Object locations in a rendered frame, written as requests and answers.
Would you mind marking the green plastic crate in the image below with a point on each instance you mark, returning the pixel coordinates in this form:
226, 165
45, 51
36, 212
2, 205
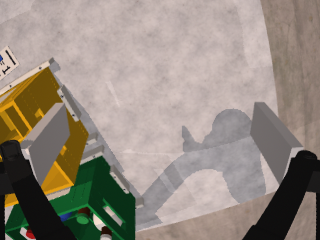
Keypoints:
94, 184

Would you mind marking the yellow crate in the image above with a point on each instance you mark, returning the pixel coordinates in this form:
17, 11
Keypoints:
38, 95

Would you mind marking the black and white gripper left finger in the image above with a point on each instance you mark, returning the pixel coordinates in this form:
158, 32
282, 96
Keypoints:
36, 153

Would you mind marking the white paper pick list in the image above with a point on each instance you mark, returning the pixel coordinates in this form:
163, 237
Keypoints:
8, 62

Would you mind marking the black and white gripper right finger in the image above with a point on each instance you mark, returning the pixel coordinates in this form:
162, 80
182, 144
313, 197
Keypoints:
280, 149

